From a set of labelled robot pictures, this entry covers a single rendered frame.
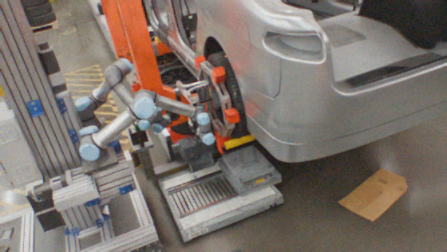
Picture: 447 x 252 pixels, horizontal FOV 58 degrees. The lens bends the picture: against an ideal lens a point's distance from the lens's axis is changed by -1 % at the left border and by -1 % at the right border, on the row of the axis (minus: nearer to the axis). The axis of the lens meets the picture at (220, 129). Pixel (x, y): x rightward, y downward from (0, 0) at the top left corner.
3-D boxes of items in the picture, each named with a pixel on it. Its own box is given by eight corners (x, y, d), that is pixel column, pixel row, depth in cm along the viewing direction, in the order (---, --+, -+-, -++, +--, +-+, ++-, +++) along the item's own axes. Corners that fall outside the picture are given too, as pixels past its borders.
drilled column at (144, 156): (156, 176, 380) (145, 138, 359) (146, 179, 378) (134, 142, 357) (154, 171, 388) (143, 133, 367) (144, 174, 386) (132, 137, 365)
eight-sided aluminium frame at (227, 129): (238, 145, 295) (227, 76, 268) (230, 147, 294) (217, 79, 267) (212, 116, 341) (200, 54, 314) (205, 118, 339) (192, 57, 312)
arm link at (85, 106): (75, 119, 298) (69, 103, 291) (87, 110, 308) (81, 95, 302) (87, 120, 293) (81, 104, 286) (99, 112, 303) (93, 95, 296)
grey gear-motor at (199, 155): (233, 163, 363) (227, 130, 346) (189, 179, 353) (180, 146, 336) (226, 154, 378) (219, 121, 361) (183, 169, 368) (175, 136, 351)
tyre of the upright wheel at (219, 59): (278, 103, 269) (238, 28, 293) (245, 113, 263) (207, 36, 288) (260, 143, 328) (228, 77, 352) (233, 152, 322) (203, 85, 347)
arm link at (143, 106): (90, 154, 254) (157, 100, 248) (89, 167, 241) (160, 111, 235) (76, 141, 248) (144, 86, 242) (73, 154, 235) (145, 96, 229)
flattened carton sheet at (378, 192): (413, 184, 313) (413, 181, 312) (372, 222, 286) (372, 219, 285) (378, 170, 335) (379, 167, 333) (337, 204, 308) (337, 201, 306)
